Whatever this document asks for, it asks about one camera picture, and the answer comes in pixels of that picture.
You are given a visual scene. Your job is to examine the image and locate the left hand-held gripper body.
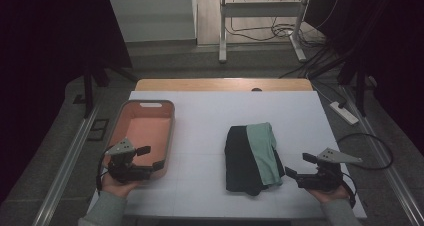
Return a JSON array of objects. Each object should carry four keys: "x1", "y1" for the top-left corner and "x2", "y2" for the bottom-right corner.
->
[{"x1": 104, "y1": 137, "x2": 154, "y2": 184}]

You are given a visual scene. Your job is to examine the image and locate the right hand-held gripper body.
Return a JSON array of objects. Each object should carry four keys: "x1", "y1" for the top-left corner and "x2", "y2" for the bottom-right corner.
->
[{"x1": 294, "y1": 147, "x2": 364, "y2": 192}]

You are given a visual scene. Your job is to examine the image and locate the orange plastic bin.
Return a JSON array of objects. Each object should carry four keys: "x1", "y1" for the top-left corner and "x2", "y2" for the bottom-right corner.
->
[{"x1": 103, "y1": 99, "x2": 176, "y2": 181}]

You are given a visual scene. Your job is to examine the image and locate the black and green garment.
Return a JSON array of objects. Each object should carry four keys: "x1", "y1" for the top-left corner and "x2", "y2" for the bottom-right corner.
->
[{"x1": 224, "y1": 121, "x2": 286, "y2": 197}]

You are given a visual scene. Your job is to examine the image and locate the person's right hand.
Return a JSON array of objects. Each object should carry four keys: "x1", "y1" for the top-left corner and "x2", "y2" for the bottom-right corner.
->
[{"x1": 308, "y1": 184, "x2": 351, "y2": 205}]

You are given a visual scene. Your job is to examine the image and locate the person's left hand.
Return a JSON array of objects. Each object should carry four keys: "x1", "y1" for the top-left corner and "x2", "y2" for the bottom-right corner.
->
[{"x1": 100, "y1": 172, "x2": 142, "y2": 199}]

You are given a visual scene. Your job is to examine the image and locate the black floor grate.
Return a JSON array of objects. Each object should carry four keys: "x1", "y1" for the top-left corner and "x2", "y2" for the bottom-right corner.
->
[{"x1": 87, "y1": 118, "x2": 110, "y2": 142}]

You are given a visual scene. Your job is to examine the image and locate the white power strip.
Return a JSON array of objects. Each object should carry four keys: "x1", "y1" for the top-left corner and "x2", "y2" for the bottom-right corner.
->
[{"x1": 329, "y1": 100, "x2": 360, "y2": 126}]

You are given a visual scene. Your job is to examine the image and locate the white board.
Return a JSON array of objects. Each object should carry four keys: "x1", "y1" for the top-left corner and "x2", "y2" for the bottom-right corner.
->
[{"x1": 87, "y1": 90, "x2": 368, "y2": 220}]

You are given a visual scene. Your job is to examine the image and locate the black stand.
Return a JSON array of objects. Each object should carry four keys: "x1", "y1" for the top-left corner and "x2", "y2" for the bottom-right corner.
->
[
  {"x1": 81, "y1": 64, "x2": 139, "y2": 119},
  {"x1": 306, "y1": 45, "x2": 379, "y2": 118}
]

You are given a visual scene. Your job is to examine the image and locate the wooden table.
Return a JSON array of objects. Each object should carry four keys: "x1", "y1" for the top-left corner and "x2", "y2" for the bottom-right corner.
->
[{"x1": 134, "y1": 78, "x2": 314, "y2": 93}]

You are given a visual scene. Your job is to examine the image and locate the white cabinet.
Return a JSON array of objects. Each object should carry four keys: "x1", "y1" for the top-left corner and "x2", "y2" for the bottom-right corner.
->
[{"x1": 108, "y1": 0, "x2": 198, "y2": 44}]

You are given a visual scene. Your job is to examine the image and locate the white metal stand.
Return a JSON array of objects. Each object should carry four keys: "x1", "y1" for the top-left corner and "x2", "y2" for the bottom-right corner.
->
[{"x1": 218, "y1": 0, "x2": 313, "y2": 64}]

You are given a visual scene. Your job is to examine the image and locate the right hand-held gripper cable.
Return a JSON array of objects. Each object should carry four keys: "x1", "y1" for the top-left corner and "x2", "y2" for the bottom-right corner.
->
[{"x1": 339, "y1": 170, "x2": 358, "y2": 209}]

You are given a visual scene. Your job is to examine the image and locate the hand-held gripper cable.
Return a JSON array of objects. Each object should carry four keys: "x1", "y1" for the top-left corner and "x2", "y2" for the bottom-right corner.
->
[
  {"x1": 339, "y1": 170, "x2": 358, "y2": 209},
  {"x1": 95, "y1": 145, "x2": 115, "y2": 192}
]

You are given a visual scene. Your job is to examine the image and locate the left hand-held gripper cable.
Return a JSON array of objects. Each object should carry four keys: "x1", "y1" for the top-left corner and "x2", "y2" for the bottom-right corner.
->
[{"x1": 95, "y1": 145, "x2": 115, "y2": 192}]

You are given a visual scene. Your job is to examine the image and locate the metal floor rail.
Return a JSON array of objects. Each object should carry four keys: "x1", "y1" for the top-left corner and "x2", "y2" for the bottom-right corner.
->
[
  {"x1": 31, "y1": 104, "x2": 101, "y2": 226},
  {"x1": 341, "y1": 85, "x2": 424, "y2": 226}
]

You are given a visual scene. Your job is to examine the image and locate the black cable loop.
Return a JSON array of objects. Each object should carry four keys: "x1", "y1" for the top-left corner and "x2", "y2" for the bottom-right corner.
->
[{"x1": 336, "y1": 132, "x2": 394, "y2": 171}]

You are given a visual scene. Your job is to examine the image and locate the tangle of black cables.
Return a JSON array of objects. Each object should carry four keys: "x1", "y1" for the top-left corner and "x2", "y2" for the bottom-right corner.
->
[{"x1": 224, "y1": 17, "x2": 326, "y2": 49}]

